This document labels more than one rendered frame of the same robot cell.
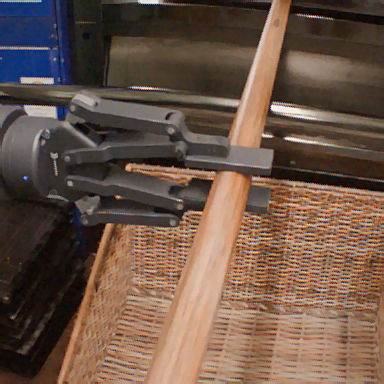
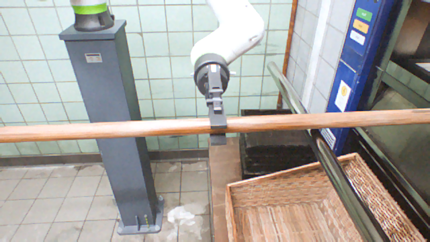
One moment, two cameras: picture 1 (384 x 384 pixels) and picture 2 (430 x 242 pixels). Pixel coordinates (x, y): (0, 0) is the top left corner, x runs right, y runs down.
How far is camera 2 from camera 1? 0.53 m
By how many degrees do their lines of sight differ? 59
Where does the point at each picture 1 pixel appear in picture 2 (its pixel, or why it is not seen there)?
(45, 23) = (359, 58)
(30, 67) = (346, 77)
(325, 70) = not seen: outside the picture
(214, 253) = (155, 123)
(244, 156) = (217, 117)
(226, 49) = not seen: outside the picture
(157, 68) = not seen: hidden behind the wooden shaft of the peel
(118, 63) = (383, 101)
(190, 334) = (112, 125)
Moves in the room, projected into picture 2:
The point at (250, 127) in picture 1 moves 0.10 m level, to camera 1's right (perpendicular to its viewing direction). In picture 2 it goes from (252, 119) to (276, 153)
